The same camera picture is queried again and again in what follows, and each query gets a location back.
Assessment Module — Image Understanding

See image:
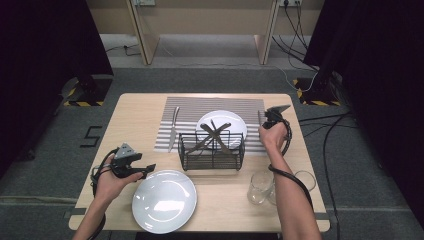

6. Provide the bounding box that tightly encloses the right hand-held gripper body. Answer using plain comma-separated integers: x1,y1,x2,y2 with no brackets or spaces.
268,104,292,130

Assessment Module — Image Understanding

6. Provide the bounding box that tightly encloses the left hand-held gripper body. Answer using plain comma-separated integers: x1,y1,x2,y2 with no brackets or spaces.
109,142,140,180

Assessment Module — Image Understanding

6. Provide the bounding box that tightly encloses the white plate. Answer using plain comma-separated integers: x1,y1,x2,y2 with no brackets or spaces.
131,169,198,235
195,109,249,150

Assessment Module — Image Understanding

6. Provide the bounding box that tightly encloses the silver table knife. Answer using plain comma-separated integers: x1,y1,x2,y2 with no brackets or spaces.
167,106,181,154

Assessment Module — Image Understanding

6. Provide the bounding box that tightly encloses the black wire basket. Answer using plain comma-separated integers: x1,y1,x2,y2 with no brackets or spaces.
177,130,246,172

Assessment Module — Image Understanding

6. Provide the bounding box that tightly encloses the clear drinking glass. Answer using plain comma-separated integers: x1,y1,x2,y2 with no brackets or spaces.
246,170,278,206
293,170,317,193

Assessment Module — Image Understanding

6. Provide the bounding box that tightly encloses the person's right hand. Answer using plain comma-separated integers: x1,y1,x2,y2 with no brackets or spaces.
258,121,290,155

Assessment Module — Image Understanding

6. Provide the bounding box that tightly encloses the person's left hand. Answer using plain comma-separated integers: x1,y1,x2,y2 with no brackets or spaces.
94,159,145,205

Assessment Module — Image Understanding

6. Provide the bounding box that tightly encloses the metal cutlery piece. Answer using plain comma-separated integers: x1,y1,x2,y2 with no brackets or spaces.
199,123,234,157
185,122,233,155
210,119,221,138

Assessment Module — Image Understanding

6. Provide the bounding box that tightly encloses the stand base with striped tape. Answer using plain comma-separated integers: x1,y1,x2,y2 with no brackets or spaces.
292,76,344,107
62,73,115,108

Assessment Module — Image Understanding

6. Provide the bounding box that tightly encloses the striped placemat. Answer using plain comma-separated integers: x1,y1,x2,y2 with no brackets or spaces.
153,96,273,157

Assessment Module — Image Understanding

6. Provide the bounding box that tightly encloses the beige wooden desk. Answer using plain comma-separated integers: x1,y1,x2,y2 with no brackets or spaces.
85,0,326,66

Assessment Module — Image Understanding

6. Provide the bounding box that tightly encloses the black curtain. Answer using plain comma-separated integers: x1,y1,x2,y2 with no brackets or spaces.
0,0,115,179
303,0,424,231

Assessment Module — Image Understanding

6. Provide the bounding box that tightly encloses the white cable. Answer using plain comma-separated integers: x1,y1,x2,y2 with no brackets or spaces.
275,65,320,94

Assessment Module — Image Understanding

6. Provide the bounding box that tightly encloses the black floor cable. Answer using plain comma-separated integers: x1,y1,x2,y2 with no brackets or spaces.
321,113,351,240
298,112,354,124
301,122,360,139

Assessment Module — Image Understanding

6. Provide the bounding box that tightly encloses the right hand-held gripper cable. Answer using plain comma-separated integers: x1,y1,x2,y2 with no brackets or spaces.
268,118,316,214

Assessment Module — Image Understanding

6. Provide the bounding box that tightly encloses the hand-held gripper cable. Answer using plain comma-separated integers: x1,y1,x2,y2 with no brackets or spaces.
268,118,316,214
87,148,121,240

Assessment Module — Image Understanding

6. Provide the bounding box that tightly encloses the black power cable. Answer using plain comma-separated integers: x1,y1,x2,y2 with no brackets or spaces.
282,3,309,51
271,34,320,73

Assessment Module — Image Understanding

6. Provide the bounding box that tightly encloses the left hand-held gripper cable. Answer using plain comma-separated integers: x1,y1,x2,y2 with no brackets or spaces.
87,148,121,240

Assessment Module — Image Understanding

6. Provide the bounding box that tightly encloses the black cable with plug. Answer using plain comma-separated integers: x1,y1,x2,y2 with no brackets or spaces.
105,43,142,58

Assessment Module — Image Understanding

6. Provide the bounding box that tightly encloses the wall socket with plugs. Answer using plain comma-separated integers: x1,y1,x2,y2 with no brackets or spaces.
278,0,304,8

